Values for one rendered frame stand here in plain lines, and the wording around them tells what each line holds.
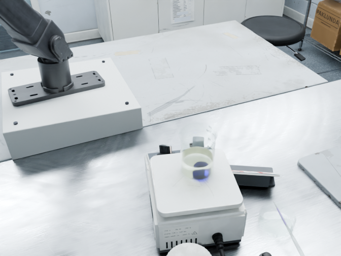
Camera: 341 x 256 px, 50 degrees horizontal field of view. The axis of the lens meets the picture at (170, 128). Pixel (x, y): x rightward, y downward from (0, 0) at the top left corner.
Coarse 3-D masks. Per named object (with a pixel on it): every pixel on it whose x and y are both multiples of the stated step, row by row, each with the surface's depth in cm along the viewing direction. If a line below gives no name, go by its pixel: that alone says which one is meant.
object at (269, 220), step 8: (264, 208) 58; (272, 208) 59; (280, 208) 59; (288, 208) 57; (264, 216) 58; (272, 216) 58; (280, 216) 58; (288, 216) 58; (264, 224) 55; (272, 224) 57; (280, 224) 57; (288, 224) 57; (264, 232) 56; (272, 232) 55; (280, 232) 54; (288, 232) 55
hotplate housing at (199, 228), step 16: (240, 208) 51; (160, 224) 50; (176, 224) 50; (192, 224) 50; (208, 224) 50; (224, 224) 51; (240, 224) 51; (160, 240) 51; (176, 240) 52; (192, 240) 52; (208, 240) 53; (224, 240) 53; (240, 240) 54
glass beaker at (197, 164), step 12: (192, 120) 52; (204, 120) 52; (180, 132) 51; (192, 132) 53; (204, 132) 53; (216, 132) 50; (180, 144) 51; (192, 144) 55; (204, 144) 54; (180, 156) 52; (192, 156) 50; (204, 156) 50; (180, 168) 54; (192, 168) 51; (204, 168) 51; (192, 180) 52; (204, 180) 53
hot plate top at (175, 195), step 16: (160, 160) 57; (176, 160) 57; (224, 160) 56; (160, 176) 54; (176, 176) 54; (224, 176) 54; (160, 192) 51; (176, 192) 51; (192, 192) 51; (208, 192) 51; (224, 192) 51; (240, 192) 51; (160, 208) 49; (176, 208) 49; (192, 208) 49; (208, 208) 49; (224, 208) 49
